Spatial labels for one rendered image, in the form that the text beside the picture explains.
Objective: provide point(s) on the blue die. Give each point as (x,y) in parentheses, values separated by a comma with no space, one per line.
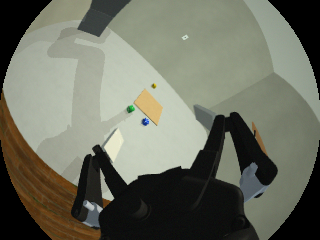
(145,121)

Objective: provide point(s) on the green die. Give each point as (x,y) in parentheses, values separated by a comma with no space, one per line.
(130,109)

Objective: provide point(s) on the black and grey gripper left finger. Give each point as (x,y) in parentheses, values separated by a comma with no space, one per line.
(89,203)

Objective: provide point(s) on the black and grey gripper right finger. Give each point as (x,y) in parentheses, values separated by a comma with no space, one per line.
(259,170)

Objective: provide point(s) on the tan square mat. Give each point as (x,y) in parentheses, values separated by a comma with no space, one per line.
(149,106)

